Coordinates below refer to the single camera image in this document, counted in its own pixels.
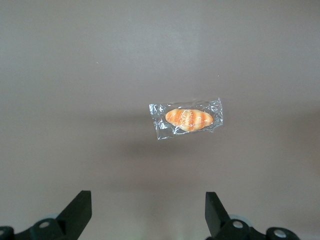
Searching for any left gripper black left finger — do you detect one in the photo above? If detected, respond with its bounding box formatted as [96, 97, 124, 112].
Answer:
[0, 190, 92, 240]

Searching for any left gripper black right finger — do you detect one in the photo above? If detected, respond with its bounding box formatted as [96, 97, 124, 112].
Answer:
[205, 191, 300, 240]

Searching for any bread roll in clear wrapper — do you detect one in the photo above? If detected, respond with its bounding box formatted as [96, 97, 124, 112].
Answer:
[148, 97, 224, 141]

